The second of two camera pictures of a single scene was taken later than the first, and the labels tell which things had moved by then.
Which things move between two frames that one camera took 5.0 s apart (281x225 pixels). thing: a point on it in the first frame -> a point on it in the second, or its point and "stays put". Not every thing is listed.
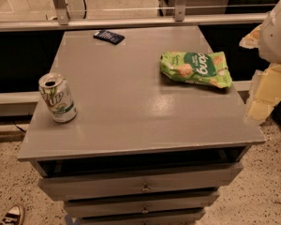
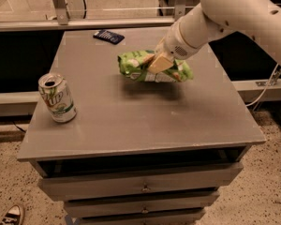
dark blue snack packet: (109, 37) stays put
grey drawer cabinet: (145, 147) stays put
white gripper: (277, 37) -> (174, 47)
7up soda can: (58, 97) stays put
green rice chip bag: (209, 68) -> (133, 66)
